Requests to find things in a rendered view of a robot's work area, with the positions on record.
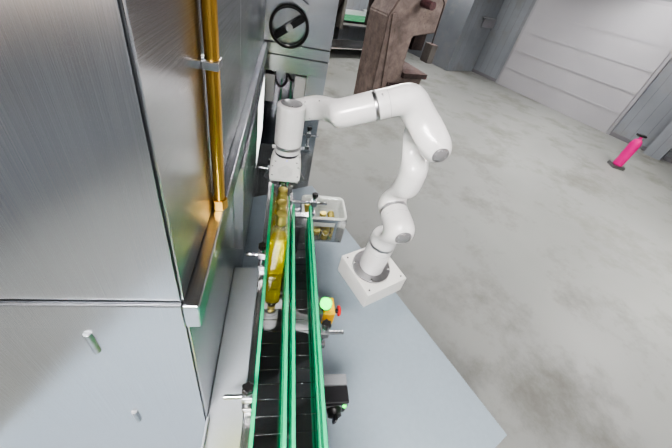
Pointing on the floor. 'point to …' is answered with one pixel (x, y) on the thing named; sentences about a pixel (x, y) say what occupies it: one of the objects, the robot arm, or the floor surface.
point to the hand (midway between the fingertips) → (283, 189)
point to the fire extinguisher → (627, 153)
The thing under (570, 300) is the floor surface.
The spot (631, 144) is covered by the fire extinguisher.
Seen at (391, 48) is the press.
